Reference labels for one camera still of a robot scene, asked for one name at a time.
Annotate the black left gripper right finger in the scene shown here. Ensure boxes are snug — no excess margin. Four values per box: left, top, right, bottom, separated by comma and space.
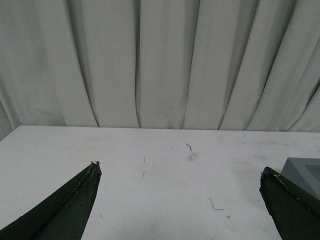
259, 166, 320, 240

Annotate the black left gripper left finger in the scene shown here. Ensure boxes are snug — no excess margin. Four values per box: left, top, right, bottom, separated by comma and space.
0, 161, 102, 240

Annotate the gray base block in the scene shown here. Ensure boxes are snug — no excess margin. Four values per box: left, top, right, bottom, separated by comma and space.
280, 157, 320, 199

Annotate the white pleated curtain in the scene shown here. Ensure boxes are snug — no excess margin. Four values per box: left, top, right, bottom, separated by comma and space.
0, 0, 320, 138

